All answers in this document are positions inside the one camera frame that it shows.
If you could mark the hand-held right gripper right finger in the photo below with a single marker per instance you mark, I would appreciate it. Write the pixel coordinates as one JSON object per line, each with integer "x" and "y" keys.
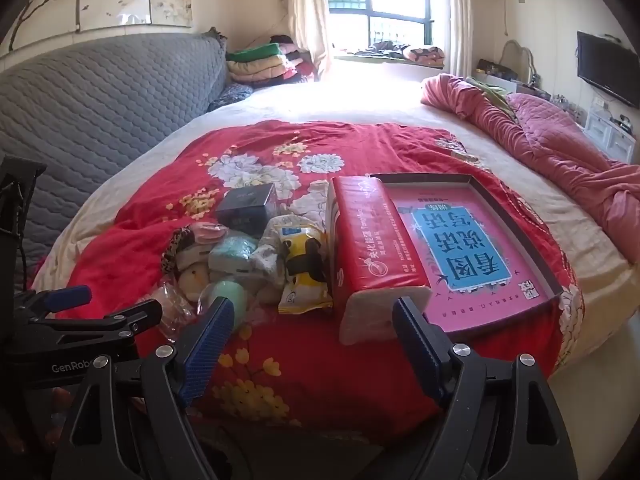
{"x": 420, "y": 355}

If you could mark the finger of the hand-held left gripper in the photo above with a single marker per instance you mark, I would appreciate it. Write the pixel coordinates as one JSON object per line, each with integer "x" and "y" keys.
{"x": 70, "y": 296}
{"x": 132, "y": 317}

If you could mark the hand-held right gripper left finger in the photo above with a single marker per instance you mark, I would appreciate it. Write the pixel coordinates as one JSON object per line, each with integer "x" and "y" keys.
{"x": 207, "y": 345}

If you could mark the green sponge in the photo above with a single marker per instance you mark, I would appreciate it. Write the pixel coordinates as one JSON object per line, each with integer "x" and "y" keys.
{"x": 227, "y": 295}

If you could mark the cream plush toy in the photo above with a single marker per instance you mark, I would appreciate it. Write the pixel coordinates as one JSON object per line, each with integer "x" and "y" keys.
{"x": 192, "y": 280}

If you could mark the leopard print scrunchie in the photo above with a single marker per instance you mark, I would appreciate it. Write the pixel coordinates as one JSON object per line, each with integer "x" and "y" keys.
{"x": 176, "y": 247}

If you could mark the mint green wipes pack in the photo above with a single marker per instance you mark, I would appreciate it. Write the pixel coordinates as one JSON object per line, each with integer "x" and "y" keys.
{"x": 232, "y": 257}

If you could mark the white floral cloth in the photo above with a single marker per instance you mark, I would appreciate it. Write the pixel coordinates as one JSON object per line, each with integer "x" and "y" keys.
{"x": 267, "y": 260}

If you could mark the yellow snack packet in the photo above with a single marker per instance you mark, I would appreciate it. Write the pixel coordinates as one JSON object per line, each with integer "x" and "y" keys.
{"x": 305, "y": 270}

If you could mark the grey box tray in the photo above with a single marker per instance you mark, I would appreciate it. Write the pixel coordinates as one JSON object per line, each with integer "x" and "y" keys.
{"x": 520, "y": 240}

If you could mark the pink book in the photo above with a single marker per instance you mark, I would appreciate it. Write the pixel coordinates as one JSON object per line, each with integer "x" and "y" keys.
{"x": 480, "y": 305}

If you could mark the red tissue pack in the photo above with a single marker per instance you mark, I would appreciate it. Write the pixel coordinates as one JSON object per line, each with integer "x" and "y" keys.
{"x": 370, "y": 240}

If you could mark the black box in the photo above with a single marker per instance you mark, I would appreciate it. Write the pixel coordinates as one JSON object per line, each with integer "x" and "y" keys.
{"x": 245, "y": 210}

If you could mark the grey quilted headboard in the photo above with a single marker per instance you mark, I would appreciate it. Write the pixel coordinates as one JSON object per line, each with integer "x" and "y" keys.
{"x": 100, "y": 110}

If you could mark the red floral blanket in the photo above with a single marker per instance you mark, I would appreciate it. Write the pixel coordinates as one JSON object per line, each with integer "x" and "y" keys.
{"x": 250, "y": 140}

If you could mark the dark floral pillow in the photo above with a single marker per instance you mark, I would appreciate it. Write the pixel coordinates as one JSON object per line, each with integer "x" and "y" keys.
{"x": 230, "y": 96}

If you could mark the pink quilt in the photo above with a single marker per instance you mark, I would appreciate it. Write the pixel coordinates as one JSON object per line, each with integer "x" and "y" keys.
{"x": 550, "y": 150}

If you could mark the bed with cream sheet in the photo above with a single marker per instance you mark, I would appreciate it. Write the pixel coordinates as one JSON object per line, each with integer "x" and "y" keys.
{"x": 350, "y": 105}

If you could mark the green cloth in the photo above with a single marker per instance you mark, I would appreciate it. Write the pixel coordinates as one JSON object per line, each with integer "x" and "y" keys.
{"x": 492, "y": 92}

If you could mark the stack of folded blankets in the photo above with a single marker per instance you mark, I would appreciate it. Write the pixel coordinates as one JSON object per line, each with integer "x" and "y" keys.
{"x": 260, "y": 62}

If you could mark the cluttered vanity table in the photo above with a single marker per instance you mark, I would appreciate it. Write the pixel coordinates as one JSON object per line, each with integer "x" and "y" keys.
{"x": 505, "y": 77}

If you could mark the white drawer cabinet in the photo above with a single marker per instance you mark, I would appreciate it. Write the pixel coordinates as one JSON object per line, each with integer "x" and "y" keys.
{"x": 607, "y": 132}

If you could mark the bundled bedding on windowsill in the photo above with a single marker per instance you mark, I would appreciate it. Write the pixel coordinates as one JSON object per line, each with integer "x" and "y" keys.
{"x": 400, "y": 51}

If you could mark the vanity mirror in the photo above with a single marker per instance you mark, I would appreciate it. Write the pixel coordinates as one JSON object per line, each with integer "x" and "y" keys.
{"x": 517, "y": 57}

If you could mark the cream curtain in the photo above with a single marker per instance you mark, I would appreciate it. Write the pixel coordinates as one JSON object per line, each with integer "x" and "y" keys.
{"x": 305, "y": 15}
{"x": 457, "y": 15}

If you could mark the black television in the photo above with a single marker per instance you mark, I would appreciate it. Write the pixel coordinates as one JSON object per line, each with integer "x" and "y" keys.
{"x": 607, "y": 67}

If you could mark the air conditioner pipe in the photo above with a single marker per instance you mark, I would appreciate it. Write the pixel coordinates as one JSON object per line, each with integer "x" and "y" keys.
{"x": 506, "y": 15}

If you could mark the window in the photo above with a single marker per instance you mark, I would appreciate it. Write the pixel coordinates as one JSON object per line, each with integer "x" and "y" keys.
{"x": 380, "y": 0}

